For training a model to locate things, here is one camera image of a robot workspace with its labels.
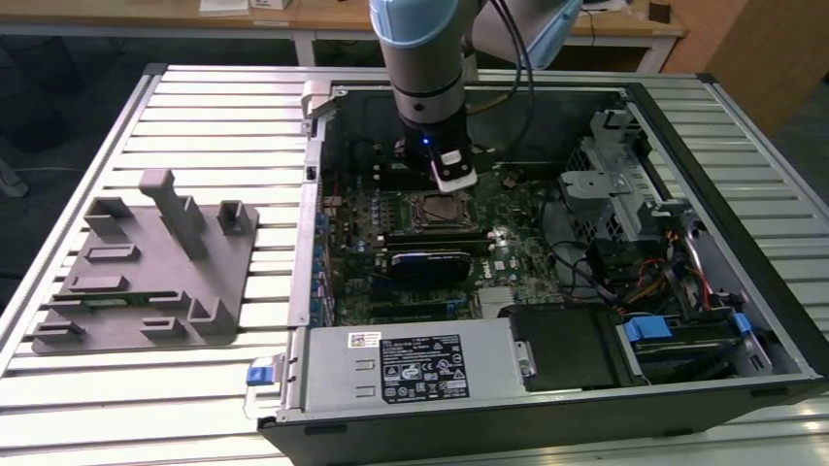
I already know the silver CPU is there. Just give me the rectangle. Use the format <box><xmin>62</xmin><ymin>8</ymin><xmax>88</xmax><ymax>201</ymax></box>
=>
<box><xmin>421</xmin><ymin>197</ymin><xmax>459</xmax><ymax>223</ymax></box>

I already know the metal socket cover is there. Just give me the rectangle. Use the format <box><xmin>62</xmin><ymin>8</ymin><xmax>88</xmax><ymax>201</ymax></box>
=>
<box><xmin>408</xmin><ymin>192</ymin><xmax>467</xmax><ymax>230</ymax></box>

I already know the CPU socket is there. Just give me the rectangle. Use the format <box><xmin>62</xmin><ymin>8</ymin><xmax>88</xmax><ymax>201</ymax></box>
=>
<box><xmin>405</xmin><ymin>191</ymin><xmax>468</xmax><ymax>233</ymax></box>

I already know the silver metal drive cage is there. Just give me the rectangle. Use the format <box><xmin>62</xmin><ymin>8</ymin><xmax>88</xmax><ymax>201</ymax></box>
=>
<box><xmin>553</xmin><ymin>109</ymin><xmax>691</xmax><ymax>253</ymax></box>

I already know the green motherboard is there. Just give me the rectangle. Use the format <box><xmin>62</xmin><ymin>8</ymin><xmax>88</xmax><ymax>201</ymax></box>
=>
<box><xmin>316</xmin><ymin>162</ymin><xmax>571</xmax><ymax>326</ymax></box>

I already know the black graphics card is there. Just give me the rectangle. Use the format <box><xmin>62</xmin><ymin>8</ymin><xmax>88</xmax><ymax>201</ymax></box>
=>
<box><xmin>385</xmin><ymin>249</ymin><xmax>472</xmax><ymax>292</ymax></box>

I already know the silver chipset heatsink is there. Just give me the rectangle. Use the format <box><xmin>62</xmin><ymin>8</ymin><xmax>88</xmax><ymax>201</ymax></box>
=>
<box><xmin>473</xmin><ymin>285</ymin><xmax>521</xmax><ymax>315</ymax></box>

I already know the wooden desk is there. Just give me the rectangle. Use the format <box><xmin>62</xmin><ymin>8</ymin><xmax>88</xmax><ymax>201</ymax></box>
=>
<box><xmin>0</xmin><ymin>0</ymin><xmax>688</xmax><ymax>74</ymax></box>

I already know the grey parts rack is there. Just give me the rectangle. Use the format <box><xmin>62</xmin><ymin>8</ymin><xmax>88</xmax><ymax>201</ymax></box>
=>
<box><xmin>27</xmin><ymin>168</ymin><xmax>261</xmax><ymax>356</ymax></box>

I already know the blue disk carrier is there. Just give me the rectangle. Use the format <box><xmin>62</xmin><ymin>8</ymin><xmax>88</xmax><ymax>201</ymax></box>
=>
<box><xmin>618</xmin><ymin>313</ymin><xmax>756</xmax><ymax>384</ymax></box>

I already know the wooden cabinet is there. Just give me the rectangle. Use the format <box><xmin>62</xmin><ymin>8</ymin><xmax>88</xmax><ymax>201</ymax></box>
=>
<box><xmin>660</xmin><ymin>0</ymin><xmax>829</xmax><ymax>142</ymax></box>

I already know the silver power supply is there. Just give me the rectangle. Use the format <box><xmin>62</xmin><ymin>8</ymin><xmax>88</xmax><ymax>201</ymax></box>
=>
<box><xmin>274</xmin><ymin>322</ymin><xmax>539</xmax><ymax>423</ymax></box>

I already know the green RAM stick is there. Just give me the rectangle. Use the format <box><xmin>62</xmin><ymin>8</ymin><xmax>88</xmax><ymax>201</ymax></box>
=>
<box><xmin>52</xmin><ymin>289</ymin><xmax>181</xmax><ymax>308</ymax></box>

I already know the black PC case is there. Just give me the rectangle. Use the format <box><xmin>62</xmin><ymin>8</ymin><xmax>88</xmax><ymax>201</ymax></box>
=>
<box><xmin>254</xmin><ymin>72</ymin><xmax>829</xmax><ymax>466</ymax></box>

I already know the white camera with black face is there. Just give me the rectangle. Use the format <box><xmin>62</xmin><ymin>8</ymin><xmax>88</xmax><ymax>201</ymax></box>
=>
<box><xmin>428</xmin><ymin>149</ymin><xmax>481</xmax><ymax>194</ymax></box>

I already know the black plastic air duct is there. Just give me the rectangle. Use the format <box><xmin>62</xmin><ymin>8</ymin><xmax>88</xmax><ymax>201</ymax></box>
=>
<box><xmin>505</xmin><ymin>303</ymin><xmax>639</xmax><ymax>393</ymax></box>

